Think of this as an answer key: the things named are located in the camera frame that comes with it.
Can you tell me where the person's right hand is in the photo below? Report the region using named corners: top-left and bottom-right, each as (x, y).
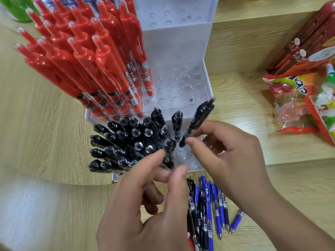
top-left (184, 120), bottom-right (275, 207)

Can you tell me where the person's left hand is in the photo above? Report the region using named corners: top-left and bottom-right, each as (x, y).
top-left (96, 149), bottom-right (190, 251)

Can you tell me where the pile of blue black pens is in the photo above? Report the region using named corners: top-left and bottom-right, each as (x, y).
top-left (186, 173), bottom-right (245, 251)

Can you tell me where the black click pen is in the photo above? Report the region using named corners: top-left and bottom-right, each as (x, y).
top-left (179, 97), bottom-right (216, 149)

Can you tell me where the cluster of black pens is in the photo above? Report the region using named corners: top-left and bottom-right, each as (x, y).
top-left (88, 107), bottom-right (184, 173)

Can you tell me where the clear tiered pen holder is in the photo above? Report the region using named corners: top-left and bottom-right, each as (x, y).
top-left (83, 0), bottom-right (220, 181)

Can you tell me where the cluster of red pens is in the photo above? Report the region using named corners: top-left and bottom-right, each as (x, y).
top-left (13, 0), bottom-right (155, 119)

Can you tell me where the person's right forearm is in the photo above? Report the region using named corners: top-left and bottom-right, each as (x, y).
top-left (230, 185), bottom-right (335, 251)

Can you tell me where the clear bag of red candies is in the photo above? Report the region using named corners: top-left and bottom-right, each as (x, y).
top-left (262, 64), bottom-right (335, 147)

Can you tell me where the stack of red snack packets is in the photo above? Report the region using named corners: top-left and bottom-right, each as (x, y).
top-left (266, 0), bottom-right (335, 75)

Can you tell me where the green jelly pouch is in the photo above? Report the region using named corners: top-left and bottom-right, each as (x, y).
top-left (0, 0), bottom-right (40, 23)

